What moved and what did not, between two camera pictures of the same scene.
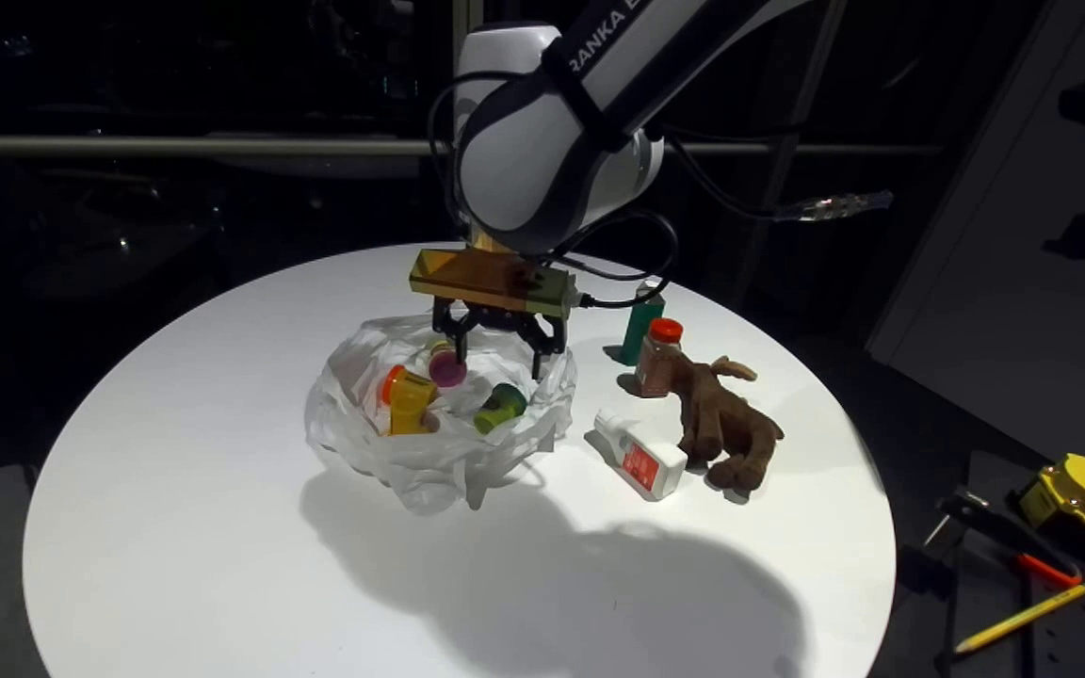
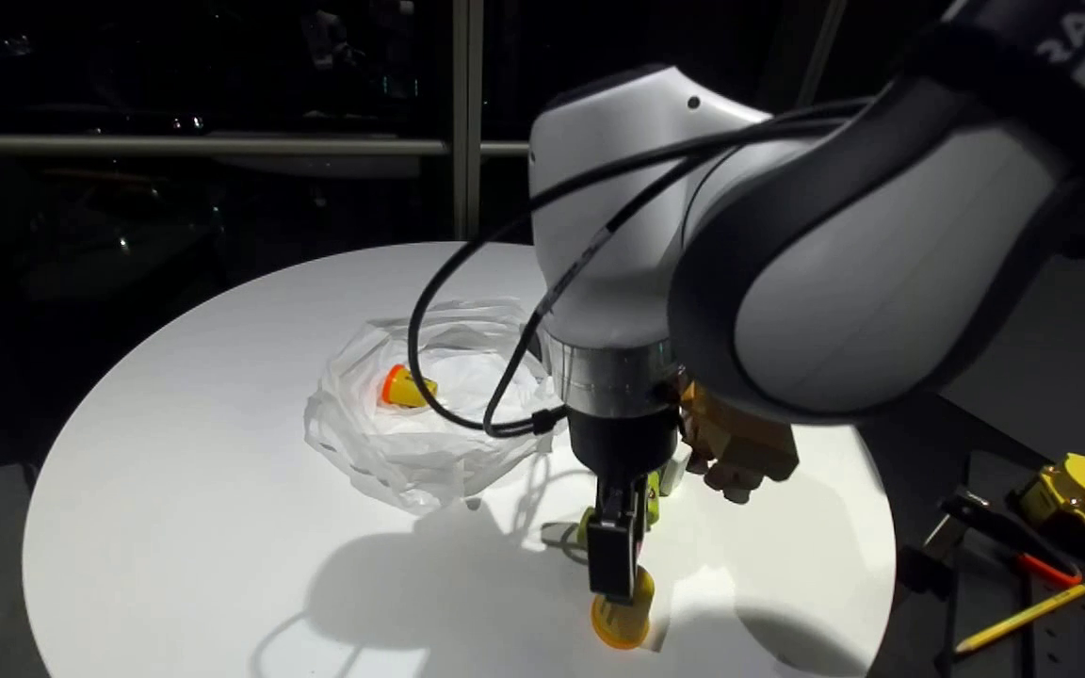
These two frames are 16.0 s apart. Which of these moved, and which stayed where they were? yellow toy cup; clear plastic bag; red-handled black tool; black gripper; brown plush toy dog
Moved: black gripper; yellow toy cup
Stayed: clear plastic bag; brown plush toy dog; red-handled black tool
